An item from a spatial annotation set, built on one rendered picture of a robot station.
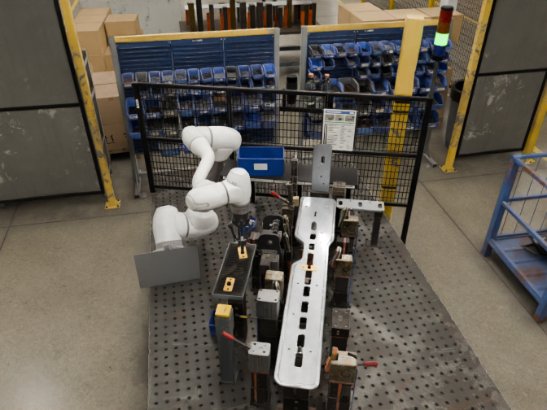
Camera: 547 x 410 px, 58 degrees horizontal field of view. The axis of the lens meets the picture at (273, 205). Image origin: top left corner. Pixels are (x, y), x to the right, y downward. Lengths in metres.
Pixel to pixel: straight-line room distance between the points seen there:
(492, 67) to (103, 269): 3.99
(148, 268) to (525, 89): 4.17
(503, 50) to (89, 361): 4.41
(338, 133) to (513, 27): 2.50
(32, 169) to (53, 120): 0.53
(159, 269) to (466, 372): 1.69
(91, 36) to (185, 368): 4.93
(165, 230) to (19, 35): 2.16
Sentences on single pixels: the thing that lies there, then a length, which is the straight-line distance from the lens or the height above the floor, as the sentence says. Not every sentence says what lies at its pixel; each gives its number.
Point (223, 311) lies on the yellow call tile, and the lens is 2.16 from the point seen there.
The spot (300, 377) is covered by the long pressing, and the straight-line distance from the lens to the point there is 2.14.
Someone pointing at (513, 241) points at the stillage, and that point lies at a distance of 4.53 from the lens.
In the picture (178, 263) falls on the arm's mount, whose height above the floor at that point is 0.84.
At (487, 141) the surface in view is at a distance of 5.74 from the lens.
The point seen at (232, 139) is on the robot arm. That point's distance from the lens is 2.68.
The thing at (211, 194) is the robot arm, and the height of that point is 1.57.
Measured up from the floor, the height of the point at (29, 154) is 0.62.
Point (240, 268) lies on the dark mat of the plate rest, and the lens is 2.34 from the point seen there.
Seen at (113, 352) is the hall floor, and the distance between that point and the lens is 3.65.
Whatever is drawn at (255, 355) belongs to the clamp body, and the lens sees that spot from 2.13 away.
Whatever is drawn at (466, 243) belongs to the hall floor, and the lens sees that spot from 4.63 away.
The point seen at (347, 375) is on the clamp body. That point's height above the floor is 0.99.
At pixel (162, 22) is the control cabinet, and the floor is 0.47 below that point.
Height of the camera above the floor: 2.73
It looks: 35 degrees down
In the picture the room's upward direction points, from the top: straight up
